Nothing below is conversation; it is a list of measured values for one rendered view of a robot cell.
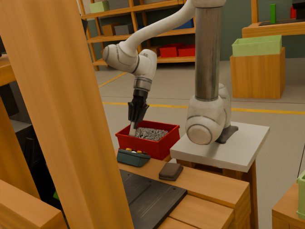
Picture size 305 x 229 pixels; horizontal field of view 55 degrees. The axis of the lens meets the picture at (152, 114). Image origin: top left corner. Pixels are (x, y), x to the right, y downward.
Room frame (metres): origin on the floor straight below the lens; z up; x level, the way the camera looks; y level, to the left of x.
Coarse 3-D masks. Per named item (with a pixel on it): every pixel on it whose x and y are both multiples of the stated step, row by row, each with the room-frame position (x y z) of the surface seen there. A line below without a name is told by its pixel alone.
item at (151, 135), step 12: (144, 120) 1.68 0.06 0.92; (120, 132) 1.59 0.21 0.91; (144, 132) 1.57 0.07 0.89; (156, 132) 1.56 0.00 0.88; (168, 132) 1.55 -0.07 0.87; (120, 144) 1.55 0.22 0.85; (132, 144) 1.49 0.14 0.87; (144, 144) 1.43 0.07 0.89; (156, 144) 1.37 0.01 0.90; (168, 144) 1.43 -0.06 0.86; (156, 156) 1.38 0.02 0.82
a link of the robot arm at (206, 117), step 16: (192, 0) 1.16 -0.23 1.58; (208, 0) 1.11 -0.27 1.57; (224, 0) 1.13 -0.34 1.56; (208, 16) 1.13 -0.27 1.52; (208, 32) 1.13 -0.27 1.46; (208, 48) 1.14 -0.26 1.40; (208, 64) 1.14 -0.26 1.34; (208, 80) 1.15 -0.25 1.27; (192, 96) 1.23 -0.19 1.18; (208, 96) 1.15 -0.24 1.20; (192, 112) 1.16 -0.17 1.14; (208, 112) 1.13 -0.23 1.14; (224, 112) 1.21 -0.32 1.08; (192, 128) 1.11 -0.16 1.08; (208, 128) 1.09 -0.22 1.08
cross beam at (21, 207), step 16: (0, 192) 0.58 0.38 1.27; (16, 192) 0.57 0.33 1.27; (0, 208) 0.55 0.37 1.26; (16, 208) 0.51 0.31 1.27; (32, 208) 0.50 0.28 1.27; (48, 208) 0.49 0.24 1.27; (16, 224) 0.51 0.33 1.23; (32, 224) 0.46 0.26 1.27; (48, 224) 0.45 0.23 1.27; (64, 224) 0.47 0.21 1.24
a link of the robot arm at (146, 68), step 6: (144, 54) 1.49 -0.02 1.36; (150, 54) 1.49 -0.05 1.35; (156, 54) 1.52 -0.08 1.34; (138, 60) 1.44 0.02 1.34; (144, 60) 1.46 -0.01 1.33; (150, 60) 1.47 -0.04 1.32; (156, 60) 1.50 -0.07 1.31; (138, 66) 1.43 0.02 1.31; (144, 66) 1.44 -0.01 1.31; (150, 66) 1.46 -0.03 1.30; (156, 66) 1.50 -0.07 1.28; (138, 72) 1.44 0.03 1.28; (144, 72) 1.44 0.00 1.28; (150, 72) 1.45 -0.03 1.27; (150, 78) 1.45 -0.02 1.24
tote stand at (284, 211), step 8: (296, 184) 1.00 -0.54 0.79; (288, 192) 0.96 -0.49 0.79; (296, 192) 0.95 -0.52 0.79; (280, 200) 0.92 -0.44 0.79; (288, 200) 0.92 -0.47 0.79; (296, 200) 0.91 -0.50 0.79; (272, 208) 0.89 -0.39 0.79; (280, 208) 0.88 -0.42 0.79; (288, 208) 0.88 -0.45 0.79; (296, 208) 0.87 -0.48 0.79; (272, 216) 0.89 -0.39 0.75; (280, 216) 0.86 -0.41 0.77; (288, 216) 0.84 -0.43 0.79; (296, 216) 0.83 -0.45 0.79; (272, 224) 0.89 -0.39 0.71; (280, 224) 0.86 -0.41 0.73; (288, 224) 0.84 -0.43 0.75; (296, 224) 0.82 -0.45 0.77; (304, 224) 0.79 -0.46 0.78
